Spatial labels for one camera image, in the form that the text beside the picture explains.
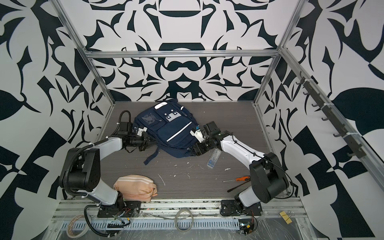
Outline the navy blue student backpack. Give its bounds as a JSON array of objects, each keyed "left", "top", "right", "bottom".
[{"left": 134, "top": 100, "right": 200, "bottom": 165}]

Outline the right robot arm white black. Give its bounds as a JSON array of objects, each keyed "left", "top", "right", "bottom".
[{"left": 190, "top": 122, "right": 289, "bottom": 208}]

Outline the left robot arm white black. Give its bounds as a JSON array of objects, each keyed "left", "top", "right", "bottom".
[{"left": 59, "top": 122, "right": 156, "bottom": 208}]

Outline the clear plastic pencil case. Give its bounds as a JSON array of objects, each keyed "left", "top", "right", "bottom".
[{"left": 207, "top": 148, "right": 222, "bottom": 169}]

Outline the pink striped pencil pouch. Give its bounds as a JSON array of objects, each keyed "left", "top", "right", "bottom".
[{"left": 114, "top": 175, "right": 158, "bottom": 202}]

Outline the roll of clear tape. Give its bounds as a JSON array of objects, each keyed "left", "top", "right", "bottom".
[{"left": 65, "top": 213, "right": 88, "bottom": 239}]

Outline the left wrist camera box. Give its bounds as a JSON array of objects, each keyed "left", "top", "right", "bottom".
[{"left": 137, "top": 127, "right": 148, "bottom": 136}]

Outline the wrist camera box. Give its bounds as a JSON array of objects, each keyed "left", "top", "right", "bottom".
[
  {"left": 137, "top": 127, "right": 148, "bottom": 136},
  {"left": 190, "top": 126, "right": 205, "bottom": 143}
]

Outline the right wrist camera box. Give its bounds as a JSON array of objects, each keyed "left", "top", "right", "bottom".
[{"left": 190, "top": 126, "right": 205, "bottom": 143}]

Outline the black corrugated cable conduit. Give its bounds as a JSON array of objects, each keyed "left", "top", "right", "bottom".
[{"left": 59, "top": 140, "right": 109, "bottom": 199}]

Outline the orange handled screwdriver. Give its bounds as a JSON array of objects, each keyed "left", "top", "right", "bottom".
[{"left": 223, "top": 176, "right": 251, "bottom": 183}]

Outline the black handled screwdriver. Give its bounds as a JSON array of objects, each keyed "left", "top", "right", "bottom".
[{"left": 227, "top": 181, "right": 251, "bottom": 193}]

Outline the coiled grey cable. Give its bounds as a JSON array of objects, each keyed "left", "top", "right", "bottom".
[{"left": 174, "top": 207, "right": 195, "bottom": 233}]

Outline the black wall hook rail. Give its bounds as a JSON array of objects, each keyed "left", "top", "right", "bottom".
[{"left": 297, "top": 73, "right": 367, "bottom": 159}]

